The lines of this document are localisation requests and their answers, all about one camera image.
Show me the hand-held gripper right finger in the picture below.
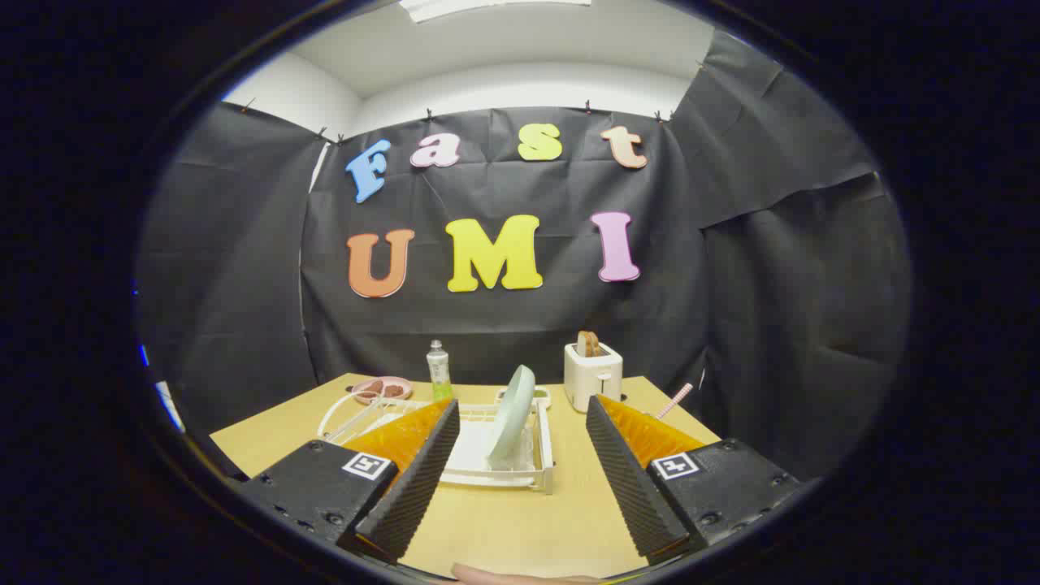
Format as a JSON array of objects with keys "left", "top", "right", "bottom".
[{"left": 585, "top": 394, "right": 801, "bottom": 561}]

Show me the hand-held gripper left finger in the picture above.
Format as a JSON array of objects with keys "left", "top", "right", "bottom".
[{"left": 240, "top": 398, "right": 461, "bottom": 563}]

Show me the white wire dish rack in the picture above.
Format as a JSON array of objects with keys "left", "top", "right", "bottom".
[{"left": 317, "top": 394, "right": 555, "bottom": 495}]

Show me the pink handled metal spoon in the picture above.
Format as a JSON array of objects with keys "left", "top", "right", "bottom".
[{"left": 656, "top": 383, "right": 694, "bottom": 420}]

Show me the pale green plate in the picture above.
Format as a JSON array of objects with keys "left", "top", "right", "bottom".
[{"left": 487, "top": 365, "right": 537, "bottom": 470}]

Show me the small white dish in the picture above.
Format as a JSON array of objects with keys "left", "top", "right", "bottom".
[{"left": 496, "top": 388, "right": 553, "bottom": 410}]

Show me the clear green liquid bottle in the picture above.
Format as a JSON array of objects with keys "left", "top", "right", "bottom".
[{"left": 427, "top": 340, "right": 453, "bottom": 401}]

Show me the white toaster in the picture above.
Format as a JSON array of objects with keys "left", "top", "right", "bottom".
[{"left": 564, "top": 341, "right": 624, "bottom": 414}]

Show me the black backdrop cloth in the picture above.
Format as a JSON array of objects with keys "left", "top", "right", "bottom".
[{"left": 136, "top": 28, "right": 912, "bottom": 480}]

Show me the ceiling light panel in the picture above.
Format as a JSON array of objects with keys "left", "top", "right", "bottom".
[{"left": 398, "top": 0, "right": 592, "bottom": 24}]

